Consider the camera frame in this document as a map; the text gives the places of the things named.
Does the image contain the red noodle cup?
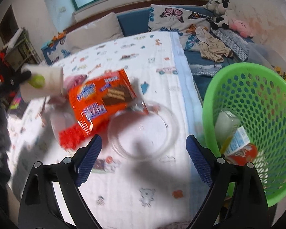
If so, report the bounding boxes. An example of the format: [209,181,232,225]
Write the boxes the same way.
[225,143,258,166]

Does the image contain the pudding cup white label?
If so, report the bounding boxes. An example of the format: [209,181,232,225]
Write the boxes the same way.
[50,109,76,145]

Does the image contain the white paper cup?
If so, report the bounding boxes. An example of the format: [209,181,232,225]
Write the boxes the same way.
[20,64,63,102]

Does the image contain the pink wrapper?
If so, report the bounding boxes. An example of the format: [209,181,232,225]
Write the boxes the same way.
[48,74,88,106]

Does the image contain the small clear jar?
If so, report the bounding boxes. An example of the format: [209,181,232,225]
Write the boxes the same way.
[214,110,240,148]

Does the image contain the orange wafer snack bag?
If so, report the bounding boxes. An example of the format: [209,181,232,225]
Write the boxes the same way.
[58,68,150,151]

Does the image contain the clear plastic dome lid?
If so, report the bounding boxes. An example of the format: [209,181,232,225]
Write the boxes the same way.
[107,101,180,162]

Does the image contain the marker pen box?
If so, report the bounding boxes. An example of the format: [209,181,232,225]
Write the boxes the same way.
[7,92,28,119]

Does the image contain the printed white tablecloth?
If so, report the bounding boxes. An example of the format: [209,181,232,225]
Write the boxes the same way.
[7,31,208,228]

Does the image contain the shelf rack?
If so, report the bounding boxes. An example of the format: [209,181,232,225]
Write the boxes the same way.
[4,27,41,71]

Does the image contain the green plastic basket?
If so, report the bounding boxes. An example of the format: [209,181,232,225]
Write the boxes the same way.
[202,63,286,206]

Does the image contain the orange toy on sofa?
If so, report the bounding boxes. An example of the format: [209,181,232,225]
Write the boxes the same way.
[52,31,66,41]

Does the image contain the beige cushion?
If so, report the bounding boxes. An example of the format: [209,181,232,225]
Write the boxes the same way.
[67,12,124,54]

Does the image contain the clear storage bin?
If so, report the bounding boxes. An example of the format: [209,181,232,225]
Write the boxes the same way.
[247,42,286,73]

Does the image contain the beige patterned cloth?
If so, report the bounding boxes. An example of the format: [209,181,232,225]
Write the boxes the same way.
[196,27,233,63]

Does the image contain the grey patterned blanket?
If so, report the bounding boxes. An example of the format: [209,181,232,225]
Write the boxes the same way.
[211,28,249,62]

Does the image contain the blue sofa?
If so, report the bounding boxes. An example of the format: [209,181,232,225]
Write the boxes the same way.
[41,4,256,106]

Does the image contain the pink plush toy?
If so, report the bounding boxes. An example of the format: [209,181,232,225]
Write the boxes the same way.
[229,20,254,38]

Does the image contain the cow plush toy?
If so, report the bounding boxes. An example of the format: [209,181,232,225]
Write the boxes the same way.
[202,0,230,31]

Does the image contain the right butterfly pillow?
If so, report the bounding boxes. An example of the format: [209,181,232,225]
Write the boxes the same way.
[148,4,211,52]

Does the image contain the wall socket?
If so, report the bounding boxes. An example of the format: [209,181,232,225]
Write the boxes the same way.
[59,6,67,13]

